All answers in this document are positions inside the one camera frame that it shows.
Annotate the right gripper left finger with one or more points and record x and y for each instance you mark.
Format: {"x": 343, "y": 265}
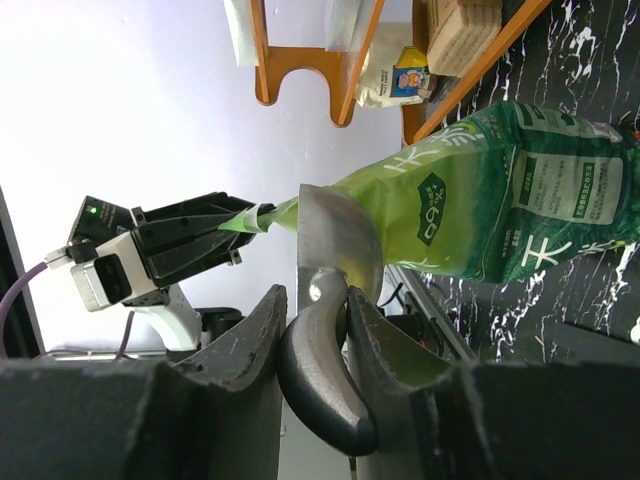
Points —
{"x": 214, "y": 415}

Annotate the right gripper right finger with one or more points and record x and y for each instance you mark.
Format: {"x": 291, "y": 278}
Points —
{"x": 487, "y": 420}

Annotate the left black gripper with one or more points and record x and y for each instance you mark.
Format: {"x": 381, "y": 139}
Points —
{"x": 188, "y": 219}

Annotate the grey metal scoop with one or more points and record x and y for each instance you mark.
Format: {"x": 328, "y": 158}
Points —
{"x": 332, "y": 300}

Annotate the green litter bag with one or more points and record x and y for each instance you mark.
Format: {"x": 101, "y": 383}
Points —
{"x": 506, "y": 192}

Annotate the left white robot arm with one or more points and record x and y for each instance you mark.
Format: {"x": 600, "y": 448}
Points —
{"x": 167, "y": 311}

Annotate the orange wooden shelf rack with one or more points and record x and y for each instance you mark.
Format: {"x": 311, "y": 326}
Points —
{"x": 342, "y": 70}

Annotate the white printed mug lower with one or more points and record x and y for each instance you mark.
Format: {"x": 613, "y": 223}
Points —
{"x": 394, "y": 71}

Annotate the clear plastic bag pack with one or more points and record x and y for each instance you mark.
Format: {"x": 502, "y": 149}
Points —
{"x": 345, "y": 25}

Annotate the beige sponge pack left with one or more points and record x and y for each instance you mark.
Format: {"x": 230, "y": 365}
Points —
{"x": 459, "y": 32}

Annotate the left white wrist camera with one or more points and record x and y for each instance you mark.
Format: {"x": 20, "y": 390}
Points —
{"x": 114, "y": 275}

